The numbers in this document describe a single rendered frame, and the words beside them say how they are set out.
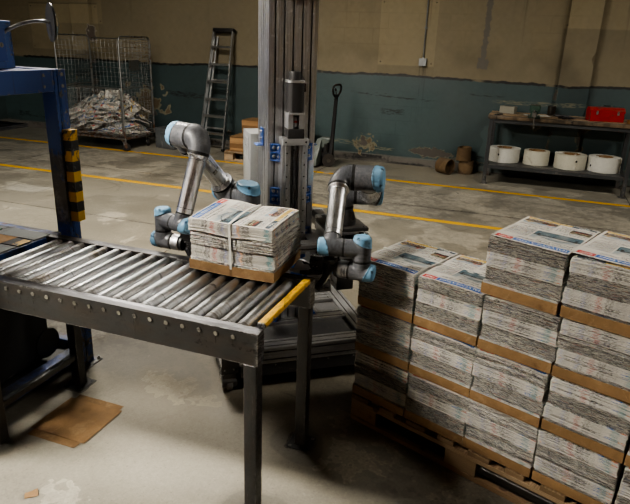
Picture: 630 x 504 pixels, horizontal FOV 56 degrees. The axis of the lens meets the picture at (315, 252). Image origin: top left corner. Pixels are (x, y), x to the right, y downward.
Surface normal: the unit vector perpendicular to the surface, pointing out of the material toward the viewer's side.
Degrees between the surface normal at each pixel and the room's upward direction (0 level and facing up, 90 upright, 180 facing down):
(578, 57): 90
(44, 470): 0
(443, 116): 90
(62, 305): 90
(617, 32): 90
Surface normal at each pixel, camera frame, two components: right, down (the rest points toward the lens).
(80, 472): 0.04, -0.94
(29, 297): -0.34, 0.30
